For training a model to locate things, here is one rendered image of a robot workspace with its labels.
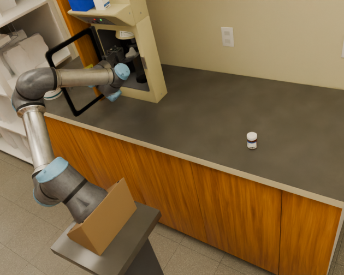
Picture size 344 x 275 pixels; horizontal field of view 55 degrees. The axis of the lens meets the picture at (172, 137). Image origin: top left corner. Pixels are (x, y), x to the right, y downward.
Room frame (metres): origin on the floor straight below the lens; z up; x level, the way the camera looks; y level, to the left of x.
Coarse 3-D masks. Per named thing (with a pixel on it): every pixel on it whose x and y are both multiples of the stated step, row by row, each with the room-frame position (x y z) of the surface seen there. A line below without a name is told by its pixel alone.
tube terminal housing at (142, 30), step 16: (112, 0) 1.65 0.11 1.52; (128, 0) 1.58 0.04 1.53; (144, 0) 1.66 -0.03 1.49; (144, 16) 1.63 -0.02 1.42; (144, 32) 1.61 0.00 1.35; (144, 48) 1.59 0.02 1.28; (160, 64) 1.66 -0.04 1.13; (160, 80) 1.63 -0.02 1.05; (128, 96) 1.72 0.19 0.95; (144, 96) 1.63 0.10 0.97; (160, 96) 1.61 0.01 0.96
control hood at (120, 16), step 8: (112, 8) 1.58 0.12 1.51; (120, 8) 1.55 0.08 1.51; (128, 8) 1.56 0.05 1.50; (80, 16) 1.68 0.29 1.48; (88, 16) 1.63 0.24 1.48; (96, 16) 1.59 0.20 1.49; (104, 16) 1.55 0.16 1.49; (112, 16) 1.51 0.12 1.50; (120, 16) 1.51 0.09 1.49; (128, 16) 1.55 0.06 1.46; (120, 24) 1.58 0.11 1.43; (128, 24) 1.55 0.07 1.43
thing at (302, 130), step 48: (192, 96) 1.56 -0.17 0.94; (240, 96) 1.45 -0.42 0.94; (288, 96) 1.34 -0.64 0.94; (336, 96) 1.25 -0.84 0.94; (144, 144) 1.28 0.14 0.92; (192, 144) 1.17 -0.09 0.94; (240, 144) 1.08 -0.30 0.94; (288, 144) 1.01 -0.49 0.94; (336, 144) 0.94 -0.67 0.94; (336, 192) 0.71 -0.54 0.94
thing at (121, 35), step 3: (117, 33) 1.71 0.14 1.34; (120, 33) 1.69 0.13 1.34; (123, 33) 1.68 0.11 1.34; (126, 33) 1.67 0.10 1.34; (129, 33) 1.67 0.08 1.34; (132, 33) 1.67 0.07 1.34; (117, 36) 1.71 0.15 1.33; (120, 36) 1.69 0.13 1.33; (123, 36) 1.68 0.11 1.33; (126, 36) 1.67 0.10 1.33; (129, 36) 1.66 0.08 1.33; (132, 36) 1.66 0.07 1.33
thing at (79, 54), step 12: (84, 36) 1.73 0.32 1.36; (72, 48) 1.67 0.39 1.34; (84, 48) 1.71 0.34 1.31; (60, 60) 1.61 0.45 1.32; (72, 60) 1.65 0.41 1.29; (84, 60) 1.70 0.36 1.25; (96, 60) 1.74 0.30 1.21; (72, 96) 1.59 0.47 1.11; (84, 96) 1.64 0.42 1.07; (96, 96) 1.68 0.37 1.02
